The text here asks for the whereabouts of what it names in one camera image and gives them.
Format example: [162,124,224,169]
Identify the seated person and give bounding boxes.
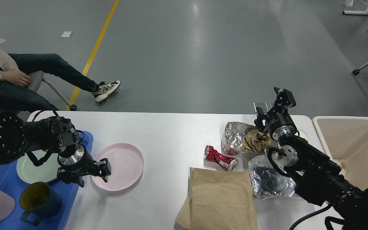
[0,48,121,112]

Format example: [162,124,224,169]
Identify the white table leg frame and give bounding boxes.
[342,0,368,16]

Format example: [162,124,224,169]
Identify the white paper on floor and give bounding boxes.
[61,31,73,37]

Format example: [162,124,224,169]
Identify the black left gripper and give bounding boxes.
[57,145,111,188]

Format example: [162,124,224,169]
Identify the crushed red soda can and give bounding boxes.
[203,145,239,172]

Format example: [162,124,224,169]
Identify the floor outlet plates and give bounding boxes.
[254,102,274,113]

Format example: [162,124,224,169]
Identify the pink plate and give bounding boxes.
[91,143,144,192]

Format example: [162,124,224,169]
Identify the crumpled foil bag upper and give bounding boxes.
[221,122,267,159]

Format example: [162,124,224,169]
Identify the dark teal mug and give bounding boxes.
[19,182,62,226]

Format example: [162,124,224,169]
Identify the crumpled foil sheet lower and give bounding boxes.
[248,155,299,199]

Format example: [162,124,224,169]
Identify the beige plastic bin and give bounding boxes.
[312,116,368,190]

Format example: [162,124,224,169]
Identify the green plate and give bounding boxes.
[16,153,59,184]

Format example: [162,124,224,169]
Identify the brown paper ball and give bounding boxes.
[241,130,278,154]

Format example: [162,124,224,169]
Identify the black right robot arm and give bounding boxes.
[254,87,368,230]

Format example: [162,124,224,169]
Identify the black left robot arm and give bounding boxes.
[0,110,111,187]

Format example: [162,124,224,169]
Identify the grey office chair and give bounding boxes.
[27,71,77,111]

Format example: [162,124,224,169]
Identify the brown paper bag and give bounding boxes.
[175,167,258,230]

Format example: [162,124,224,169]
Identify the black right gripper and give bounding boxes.
[254,87,297,141]

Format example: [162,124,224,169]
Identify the translucent plastic cup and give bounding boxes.
[296,129,308,141]

